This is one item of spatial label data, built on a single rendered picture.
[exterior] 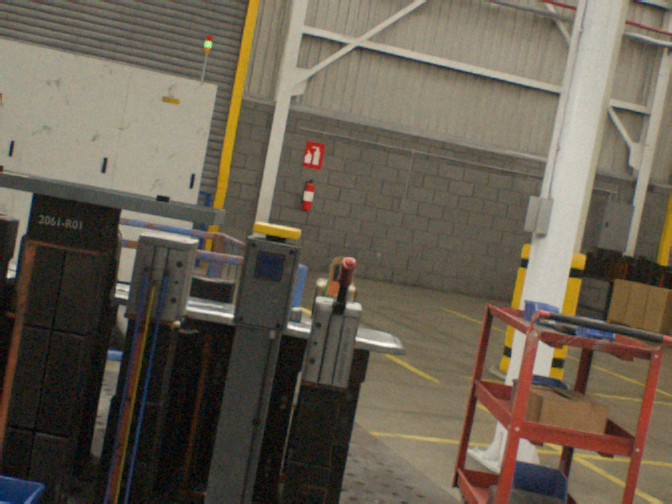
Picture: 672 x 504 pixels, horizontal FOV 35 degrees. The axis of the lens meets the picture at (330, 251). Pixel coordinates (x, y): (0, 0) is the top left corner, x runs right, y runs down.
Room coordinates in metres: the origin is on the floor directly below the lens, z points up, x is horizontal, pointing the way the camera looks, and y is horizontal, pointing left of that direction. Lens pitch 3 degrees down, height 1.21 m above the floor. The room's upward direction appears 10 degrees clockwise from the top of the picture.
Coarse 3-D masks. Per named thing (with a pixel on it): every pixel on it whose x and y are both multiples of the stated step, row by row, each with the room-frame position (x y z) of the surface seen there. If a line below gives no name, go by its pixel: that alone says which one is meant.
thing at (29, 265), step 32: (32, 224) 1.34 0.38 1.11; (64, 224) 1.34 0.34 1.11; (96, 224) 1.34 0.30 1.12; (32, 256) 1.34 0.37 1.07; (64, 256) 1.35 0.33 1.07; (96, 256) 1.34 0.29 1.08; (32, 288) 1.34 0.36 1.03; (64, 288) 1.34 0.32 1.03; (96, 288) 1.36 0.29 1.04; (32, 320) 1.34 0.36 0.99; (64, 320) 1.34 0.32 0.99; (96, 320) 1.40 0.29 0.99; (32, 352) 1.34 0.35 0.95; (64, 352) 1.34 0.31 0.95; (32, 384) 1.34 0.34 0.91; (64, 384) 1.34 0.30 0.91; (0, 416) 1.34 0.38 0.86; (32, 416) 1.34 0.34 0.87; (64, 416) 1.34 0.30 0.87; (0, 448) 1.34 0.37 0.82; (32, 448) 1.35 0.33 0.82; (64, 448) 1.34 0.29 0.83; (32, 480) 1.34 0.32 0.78; (64, 480) 1.37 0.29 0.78
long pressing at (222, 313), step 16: (128, 288) 1.75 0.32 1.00; (192, 304) 1.69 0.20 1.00; (208, 304) 1.73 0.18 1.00; (224, 304) 1.77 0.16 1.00; (208, 320) 1.62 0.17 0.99; (224, 320) 1.62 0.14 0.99; (288, 320) 1.73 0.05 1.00; (304, 320) 1.75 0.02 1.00; (304, 336) 1.62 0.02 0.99; (368, 336) 1.70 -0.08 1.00; (384, 336) 1.74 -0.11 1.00; (384, 352) 1.62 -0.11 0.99; (400, 352) 1.64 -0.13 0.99
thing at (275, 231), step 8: (256, 224) 1.35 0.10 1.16; (264, 224) 1.35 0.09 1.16; (272, 224) 1.39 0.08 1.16; (264, 232) 1.35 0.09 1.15; (272, 232) 1.35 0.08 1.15; (280, 232) 1.35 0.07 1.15; (288, 232) 1.35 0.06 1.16; (296, 232) 1.35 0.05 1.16; (272, 240) 1.37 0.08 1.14; (280, 240) 1.37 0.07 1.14
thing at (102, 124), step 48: (0, 48) 9.10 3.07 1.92; (0, 96) 9.10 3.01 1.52; (48, 96) 9.26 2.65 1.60; (96, 96) 9.40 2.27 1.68; (144, 96) 9.54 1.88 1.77; (192, 96) 9.68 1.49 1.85; (0, 144) 9.15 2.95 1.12; (48, 144) 9.28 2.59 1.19; (96, 144) 9.42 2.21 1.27; (144, 144) 9.56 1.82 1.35; (192, 144) 9.71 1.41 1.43; (0, 192) 9.17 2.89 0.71; (144, 192) 9.59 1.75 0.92; (192, 192) 9.74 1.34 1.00
